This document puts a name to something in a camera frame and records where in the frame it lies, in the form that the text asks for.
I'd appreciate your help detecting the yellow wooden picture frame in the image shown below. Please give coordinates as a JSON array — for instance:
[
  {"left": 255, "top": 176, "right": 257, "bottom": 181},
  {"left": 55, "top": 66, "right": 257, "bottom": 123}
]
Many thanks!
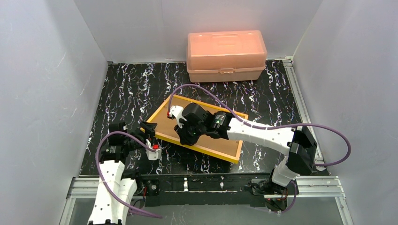
[{"left": 140, "top": 94, "right": 249, "bottom": 165}]

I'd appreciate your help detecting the brown cardboard backing board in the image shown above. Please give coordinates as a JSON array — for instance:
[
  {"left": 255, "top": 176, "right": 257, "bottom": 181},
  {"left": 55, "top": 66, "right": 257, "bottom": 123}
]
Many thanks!
[{"left": 149, "top": 97, "right": 245, "bottom": 156}]

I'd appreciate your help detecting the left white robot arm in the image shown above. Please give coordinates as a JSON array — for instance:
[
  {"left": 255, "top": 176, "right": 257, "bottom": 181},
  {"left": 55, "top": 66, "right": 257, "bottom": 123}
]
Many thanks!
[{"left": 87, "top": 122, "right": 161, "bottom": 225}]

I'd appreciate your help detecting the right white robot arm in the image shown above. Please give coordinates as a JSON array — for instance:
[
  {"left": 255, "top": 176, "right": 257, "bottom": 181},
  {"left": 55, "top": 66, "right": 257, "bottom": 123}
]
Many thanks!
[{"left": 167, "top": 103, "right": 317, "bottom": 190}]

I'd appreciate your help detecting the orange plastic storage box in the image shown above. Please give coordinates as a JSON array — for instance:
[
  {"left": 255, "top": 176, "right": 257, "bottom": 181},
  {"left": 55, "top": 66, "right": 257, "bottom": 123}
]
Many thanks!
[{"left": 186, "top": 30, "right": 268, "bottom": 83}]

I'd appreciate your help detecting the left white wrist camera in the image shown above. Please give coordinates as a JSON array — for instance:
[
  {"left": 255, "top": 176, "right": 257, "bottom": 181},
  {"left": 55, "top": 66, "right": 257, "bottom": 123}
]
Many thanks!
[{"left": 146, "top": 139, "right": 162, "bottom": 161}]

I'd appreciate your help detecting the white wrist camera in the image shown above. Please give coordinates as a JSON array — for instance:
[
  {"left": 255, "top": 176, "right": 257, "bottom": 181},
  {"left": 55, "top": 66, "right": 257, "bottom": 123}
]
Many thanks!
[
  {"left": 146, "top": 139, "right": 162, "bottom": 161},
  {"left": 168, "top": 105, "right": 187, "bottom": 128}
]

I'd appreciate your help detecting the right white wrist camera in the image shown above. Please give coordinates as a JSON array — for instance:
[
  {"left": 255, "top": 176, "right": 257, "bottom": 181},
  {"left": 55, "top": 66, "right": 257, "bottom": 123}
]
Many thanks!
[{"left": 168, "top": 105, "right": 187, "bottom": 128}]

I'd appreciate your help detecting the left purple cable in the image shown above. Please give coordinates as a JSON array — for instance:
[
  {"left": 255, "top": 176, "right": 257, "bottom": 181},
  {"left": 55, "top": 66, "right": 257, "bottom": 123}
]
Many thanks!
[{"left": 95, "top": 131, "right": 164, "bottom": 219}]

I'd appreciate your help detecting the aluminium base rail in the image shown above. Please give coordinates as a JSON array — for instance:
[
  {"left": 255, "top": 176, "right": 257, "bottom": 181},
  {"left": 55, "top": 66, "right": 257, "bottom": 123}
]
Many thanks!
[{"left": 67, "top": 174, "right": 346, "bottom": 198}]

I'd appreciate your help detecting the aluminium side rail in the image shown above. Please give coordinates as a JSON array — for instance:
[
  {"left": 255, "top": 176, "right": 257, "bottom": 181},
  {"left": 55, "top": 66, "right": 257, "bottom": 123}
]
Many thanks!
[{"left": 282, "top": 56, "right": 326, "bottom": 172}]

